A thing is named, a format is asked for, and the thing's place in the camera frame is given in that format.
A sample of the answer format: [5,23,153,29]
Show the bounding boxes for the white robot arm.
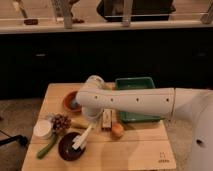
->
[76,75,213,171]

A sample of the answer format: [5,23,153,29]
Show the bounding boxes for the orange bowl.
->
[63,91,81,113]

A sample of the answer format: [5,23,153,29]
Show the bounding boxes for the dark purple bowl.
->
[58,132,86,161]

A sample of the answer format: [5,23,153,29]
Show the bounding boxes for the green plastic tray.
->
[115,77,161,123]

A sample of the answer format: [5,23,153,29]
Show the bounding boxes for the brown rectangular block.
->
[102,109,112,130]

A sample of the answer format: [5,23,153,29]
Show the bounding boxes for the orange fruit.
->
[111,123,124,138]

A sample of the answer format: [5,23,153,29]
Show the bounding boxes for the yellow banana piece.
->
[71,121,88,129]

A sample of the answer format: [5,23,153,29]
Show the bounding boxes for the purple grape bunch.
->
[51,114,71,133]

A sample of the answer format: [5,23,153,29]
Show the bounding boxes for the wooden table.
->
[21,82,177,171]

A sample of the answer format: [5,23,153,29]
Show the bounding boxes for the green cucumber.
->
[36,134,58,159]

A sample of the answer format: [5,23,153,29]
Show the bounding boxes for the white round container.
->
[33,119,52,139]

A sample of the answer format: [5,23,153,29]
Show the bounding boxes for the black cabinet counter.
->
[0,20,213,99]

